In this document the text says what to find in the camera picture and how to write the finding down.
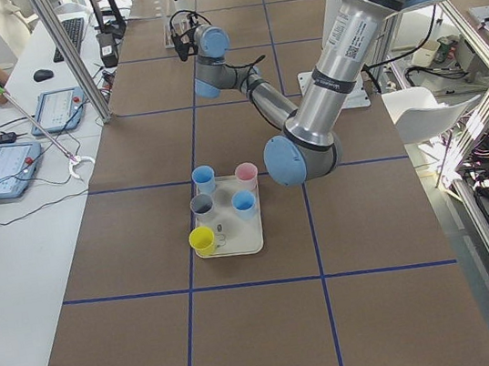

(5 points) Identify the black keyboard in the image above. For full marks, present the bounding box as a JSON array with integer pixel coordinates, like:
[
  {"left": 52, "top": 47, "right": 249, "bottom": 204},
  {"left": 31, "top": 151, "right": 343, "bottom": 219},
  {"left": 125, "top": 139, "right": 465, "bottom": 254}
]
[{"left": 53, "top": 17, "right": 86, "bottom": 63}]

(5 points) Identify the blue plastic cup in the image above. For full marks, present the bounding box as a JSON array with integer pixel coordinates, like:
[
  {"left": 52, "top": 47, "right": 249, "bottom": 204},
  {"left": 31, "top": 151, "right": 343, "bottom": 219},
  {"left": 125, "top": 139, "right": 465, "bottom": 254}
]
[
  {"left": 191, "top": 165, "right": 217, "bottom": 194},
  {"left": 231, "top": 190, "right": 257, "bottom": 220}
]

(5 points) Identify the yellow plastic cup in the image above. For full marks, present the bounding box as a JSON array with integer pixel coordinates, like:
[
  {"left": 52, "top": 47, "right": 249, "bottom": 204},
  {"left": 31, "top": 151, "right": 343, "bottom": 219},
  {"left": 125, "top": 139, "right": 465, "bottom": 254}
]
[{"left": 188, "top": 226, "right": 217, "bottom": 258}]

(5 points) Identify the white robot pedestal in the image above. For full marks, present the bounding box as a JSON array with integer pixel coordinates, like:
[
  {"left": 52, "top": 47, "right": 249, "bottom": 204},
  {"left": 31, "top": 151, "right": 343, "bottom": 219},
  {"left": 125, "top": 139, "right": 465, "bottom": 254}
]
[{"left": 296, "top": 0, "right": 377, "bottom": 120}]

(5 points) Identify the black computer mouse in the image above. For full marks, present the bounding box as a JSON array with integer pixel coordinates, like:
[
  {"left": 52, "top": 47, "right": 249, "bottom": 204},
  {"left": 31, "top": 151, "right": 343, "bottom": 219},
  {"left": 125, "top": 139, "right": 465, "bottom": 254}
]
[{"left": 33, "top": 68, "right": 55, "bottom": 82}]

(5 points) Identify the blue teach pendant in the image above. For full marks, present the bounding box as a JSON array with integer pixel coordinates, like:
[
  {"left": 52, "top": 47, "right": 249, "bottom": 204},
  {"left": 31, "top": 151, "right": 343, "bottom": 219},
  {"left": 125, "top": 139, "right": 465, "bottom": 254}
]
[
  {"left": 0, "top": 141, "right": 42, "bottom": 200},
  {"left": 35, "top": 86, "right": 85, "bottom": 134}
]

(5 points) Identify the pink plastic cup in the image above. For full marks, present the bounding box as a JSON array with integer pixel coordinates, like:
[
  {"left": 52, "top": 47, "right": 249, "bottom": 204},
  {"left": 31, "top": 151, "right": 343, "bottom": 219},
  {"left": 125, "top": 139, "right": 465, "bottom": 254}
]
[{"left": 235, "top": 162, "right": 259, "bottom": 191}]

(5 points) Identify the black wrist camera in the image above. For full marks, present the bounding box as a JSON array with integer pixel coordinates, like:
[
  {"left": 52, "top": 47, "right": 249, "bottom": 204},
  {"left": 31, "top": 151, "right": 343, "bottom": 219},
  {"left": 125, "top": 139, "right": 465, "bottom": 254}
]
[{"left": 168, "top": 9, "right": 200, "bottom": 62}]

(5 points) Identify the grey plastic cup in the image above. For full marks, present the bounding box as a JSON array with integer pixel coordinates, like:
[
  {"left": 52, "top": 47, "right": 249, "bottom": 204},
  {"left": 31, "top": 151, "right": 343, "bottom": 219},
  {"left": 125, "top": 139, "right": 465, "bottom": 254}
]
[{"left": 189, "top": 193, "right": 215, "bottom": 223}]

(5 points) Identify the black power box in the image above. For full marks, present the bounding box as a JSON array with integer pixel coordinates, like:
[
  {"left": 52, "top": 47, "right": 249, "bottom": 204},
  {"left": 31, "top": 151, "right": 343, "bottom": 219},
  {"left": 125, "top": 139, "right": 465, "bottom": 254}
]
[{"left": 96, "top": 33, "right": 119, "bottom": 68}]

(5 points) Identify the white wire cup rack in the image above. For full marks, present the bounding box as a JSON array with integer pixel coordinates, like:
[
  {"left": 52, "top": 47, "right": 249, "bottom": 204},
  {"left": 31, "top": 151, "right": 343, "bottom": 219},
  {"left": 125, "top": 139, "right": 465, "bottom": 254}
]
[{"left": 163, "top": 20, "right": 177, "bottom": 49}]

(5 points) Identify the black handheld remote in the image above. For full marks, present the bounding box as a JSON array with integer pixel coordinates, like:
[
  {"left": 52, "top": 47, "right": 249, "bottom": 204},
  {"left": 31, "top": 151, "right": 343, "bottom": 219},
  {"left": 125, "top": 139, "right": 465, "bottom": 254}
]
[{"left": 0, "top": 132, "right": 17, "bottom": 145}]

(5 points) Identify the white chair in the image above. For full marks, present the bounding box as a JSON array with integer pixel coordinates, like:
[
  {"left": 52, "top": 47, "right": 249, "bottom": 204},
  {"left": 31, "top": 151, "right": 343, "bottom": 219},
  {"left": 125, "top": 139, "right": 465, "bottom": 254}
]
[{"left": 382, "top": 86, "right": 480, "bottom": 145}]

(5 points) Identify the near blue teach pendant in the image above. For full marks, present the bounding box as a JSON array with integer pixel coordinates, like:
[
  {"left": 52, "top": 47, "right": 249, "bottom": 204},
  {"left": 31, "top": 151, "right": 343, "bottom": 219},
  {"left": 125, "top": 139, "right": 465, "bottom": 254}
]
[{"left": 0, "top": 141, "right": 42, "bottom": 200}]

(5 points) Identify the grabber reaching stick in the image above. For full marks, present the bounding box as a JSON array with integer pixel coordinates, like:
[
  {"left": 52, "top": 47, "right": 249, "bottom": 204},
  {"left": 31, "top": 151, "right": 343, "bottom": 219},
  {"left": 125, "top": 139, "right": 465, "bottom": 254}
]
[{"left": 0, "top": 68, "right": 98, "bottom": 192}]

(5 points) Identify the aluminium frame post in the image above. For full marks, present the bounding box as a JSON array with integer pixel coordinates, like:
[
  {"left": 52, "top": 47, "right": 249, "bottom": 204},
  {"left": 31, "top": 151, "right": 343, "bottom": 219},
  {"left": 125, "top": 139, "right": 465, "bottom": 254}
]
[{"left": 29, "top": 0, "right": 111, "bottom": 124}]

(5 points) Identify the far blue teach pendant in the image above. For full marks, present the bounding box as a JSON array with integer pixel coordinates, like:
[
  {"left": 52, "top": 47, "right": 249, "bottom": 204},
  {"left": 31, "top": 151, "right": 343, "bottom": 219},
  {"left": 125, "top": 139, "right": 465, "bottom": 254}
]
[{"left": 35, "top": 86, "right": 85, "bottom": 134}]

